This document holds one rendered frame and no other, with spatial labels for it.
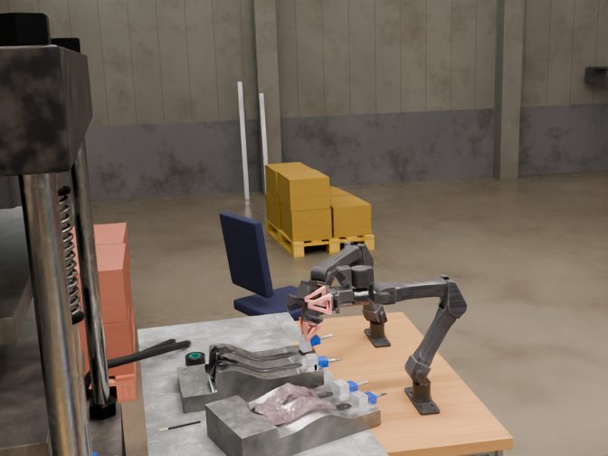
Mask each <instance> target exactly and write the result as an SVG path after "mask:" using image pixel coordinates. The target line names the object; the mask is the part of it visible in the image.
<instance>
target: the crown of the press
mask: <svg viewBox="0 0 608 456"><path fill-rule="evenodd" d="M92 116H93V113H92V103H91V94H90V75H89V66H88V57H87V55H85V54H82V53H81V44H80V39H79V38H52V39H51V34H50V25H49V17H48V16H47V15H46V14H42V13H6V14H0V176H22V175H36V174H50V173H64V172H69V171H71V168H72V165H73V163H74V160H75V158H76V156H77V154H78V152H79V149H80V147H81V143H82V140H83V139H84V136H85V134H86V132H87V129H88V127H89V124H90V121H91V119H92Z"/></svg>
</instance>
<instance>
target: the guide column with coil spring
mask: <svg viewBox="0 0 608 456"><path fill-rule="evenodd" d="M56 180H57V188H58V190H60V189H63V182H62V173H56ZM65 219H67V216H66V214H63V215H61V221H62V220H65ZM67 228H68V224H66V223H65V224H62V230H64V229H67ZM63 246H64V249H66V248H68V247H70V242H66V243H64V244H63ZM72 327H73V335H74V345H75V353H76V361H77V369H78V377H79V386H80V394H81V409H82V418H83V426H84V434H85V442H86V451H87V456H92V449H91V441H90V426H89V417H88V408H87V400H86V392H85V384H84V374H83V366H82V358H81V342H80V333H79V325H78V323H77V324H74V325H72Z"/></svg>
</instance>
